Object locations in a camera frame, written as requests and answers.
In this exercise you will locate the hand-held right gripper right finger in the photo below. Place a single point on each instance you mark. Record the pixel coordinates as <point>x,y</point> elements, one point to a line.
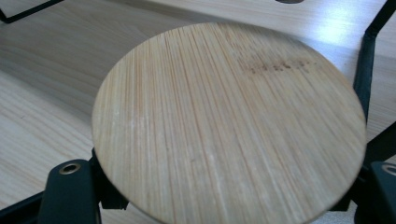
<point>378,196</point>

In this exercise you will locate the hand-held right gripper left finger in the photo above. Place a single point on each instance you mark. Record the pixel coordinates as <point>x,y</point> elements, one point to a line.
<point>70,196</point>

